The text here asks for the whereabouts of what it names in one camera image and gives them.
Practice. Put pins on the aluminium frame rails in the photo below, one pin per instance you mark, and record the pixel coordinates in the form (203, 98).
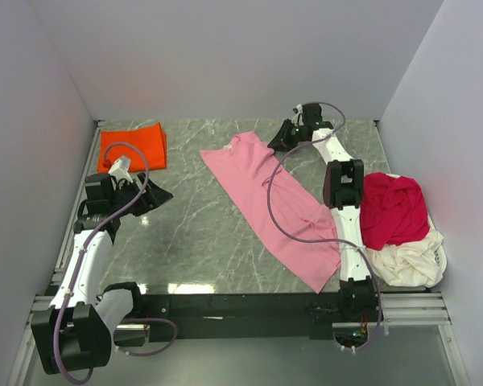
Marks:
(42, 301)

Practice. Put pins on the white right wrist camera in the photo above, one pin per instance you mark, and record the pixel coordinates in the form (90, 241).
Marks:
(298, 116)

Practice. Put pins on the pink t-shirt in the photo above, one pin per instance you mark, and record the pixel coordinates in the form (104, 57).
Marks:
(285, 217)

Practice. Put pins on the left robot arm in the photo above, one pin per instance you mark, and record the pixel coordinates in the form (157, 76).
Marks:
(76, 331)

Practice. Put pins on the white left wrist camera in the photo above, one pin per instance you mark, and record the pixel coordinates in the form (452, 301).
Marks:
(120, 170)

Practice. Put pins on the folded orange t-shirt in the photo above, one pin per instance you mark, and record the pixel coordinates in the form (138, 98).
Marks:
(150, 140)

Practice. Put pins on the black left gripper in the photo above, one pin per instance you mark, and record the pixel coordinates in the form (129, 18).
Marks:
(141, 193)

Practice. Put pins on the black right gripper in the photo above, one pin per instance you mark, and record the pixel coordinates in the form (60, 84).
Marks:
(289, 131)

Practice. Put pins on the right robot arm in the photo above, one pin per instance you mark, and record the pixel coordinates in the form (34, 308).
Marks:
(343, 194)

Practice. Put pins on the white t-shirt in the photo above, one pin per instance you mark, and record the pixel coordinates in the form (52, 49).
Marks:
(410, 261)

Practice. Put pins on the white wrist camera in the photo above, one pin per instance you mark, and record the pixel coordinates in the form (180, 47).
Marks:
(298, 116)
(120, 170)

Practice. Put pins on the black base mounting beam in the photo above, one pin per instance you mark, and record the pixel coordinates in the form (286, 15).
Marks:
(239, 316)

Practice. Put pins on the crimson red t-shirt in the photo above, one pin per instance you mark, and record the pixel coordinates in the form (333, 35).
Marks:
(393, 211)

